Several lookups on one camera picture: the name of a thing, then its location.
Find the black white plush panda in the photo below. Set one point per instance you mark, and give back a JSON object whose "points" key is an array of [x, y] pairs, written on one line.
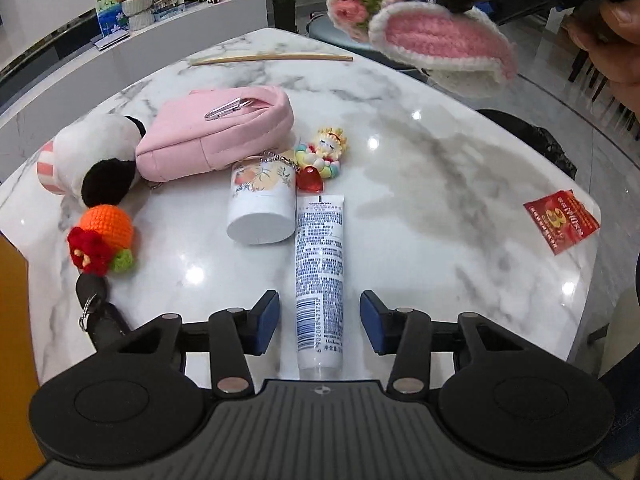
{"points": [[93, 159]]}

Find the white floral cylinder bottle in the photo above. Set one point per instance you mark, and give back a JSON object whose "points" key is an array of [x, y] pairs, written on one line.
{"points": [[262, 203]]}

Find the teddy bear in basket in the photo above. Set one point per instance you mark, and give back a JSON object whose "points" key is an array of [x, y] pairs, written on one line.
{"points": [[138, 13]]}

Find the white blue cream tube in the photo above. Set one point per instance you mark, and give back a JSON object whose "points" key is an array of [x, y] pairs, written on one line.
{"points": [[319, 284]]}

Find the wooden stick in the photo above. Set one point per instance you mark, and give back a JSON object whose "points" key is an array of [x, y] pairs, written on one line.
{"points": [[250, 58]]}

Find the person right hand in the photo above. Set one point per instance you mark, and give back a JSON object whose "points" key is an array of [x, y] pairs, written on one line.
{"points": [[617, 59]]}

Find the pink zip pouch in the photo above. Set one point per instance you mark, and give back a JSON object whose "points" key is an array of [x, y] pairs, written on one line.
{"points": [[209, 130]]}

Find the white tv cabinet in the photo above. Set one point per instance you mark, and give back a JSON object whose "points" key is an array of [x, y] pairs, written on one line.
{"points": [[71, 89]]}

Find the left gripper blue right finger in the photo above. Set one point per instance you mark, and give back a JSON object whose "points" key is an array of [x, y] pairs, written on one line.
{"points": [[404, 334]]}

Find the orange crocheted ball keychain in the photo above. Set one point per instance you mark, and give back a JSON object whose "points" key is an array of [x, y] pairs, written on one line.
{"points": [[101, 242]]}

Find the colourful doll keychain figure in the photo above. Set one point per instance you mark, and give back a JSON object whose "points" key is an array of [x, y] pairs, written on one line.
{"points": [[319, 160]]}

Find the orange storage box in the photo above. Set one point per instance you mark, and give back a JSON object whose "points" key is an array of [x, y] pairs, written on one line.
{"points": [[20, 453]]}

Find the red paper packet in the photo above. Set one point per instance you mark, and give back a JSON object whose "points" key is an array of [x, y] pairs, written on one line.
{"points": [[562, 220]]}

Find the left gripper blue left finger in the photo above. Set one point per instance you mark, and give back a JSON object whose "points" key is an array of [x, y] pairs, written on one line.
{"points": [[235, 334]]}

